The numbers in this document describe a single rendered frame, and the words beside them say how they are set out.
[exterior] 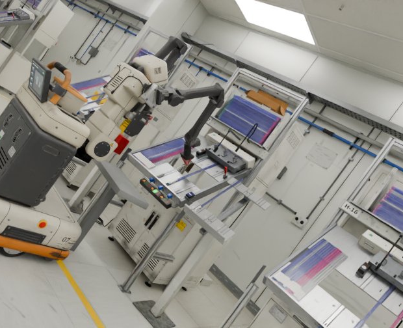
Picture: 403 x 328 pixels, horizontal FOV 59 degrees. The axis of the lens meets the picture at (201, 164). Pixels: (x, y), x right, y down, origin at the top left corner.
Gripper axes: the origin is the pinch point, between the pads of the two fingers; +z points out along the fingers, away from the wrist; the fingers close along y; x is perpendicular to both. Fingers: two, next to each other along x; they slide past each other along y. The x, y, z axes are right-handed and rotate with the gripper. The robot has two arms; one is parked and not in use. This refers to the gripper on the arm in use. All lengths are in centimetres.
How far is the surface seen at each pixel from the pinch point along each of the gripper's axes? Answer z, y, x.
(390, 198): -25, -127, -59
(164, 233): 18, -36, 46
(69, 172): 64, 125, 49
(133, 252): 66, -1, 51
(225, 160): -3.8, -17.1, -24.7
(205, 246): 19, -61, 31
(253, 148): -10, -25, -48
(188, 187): 1.3, -21.8, 15.2
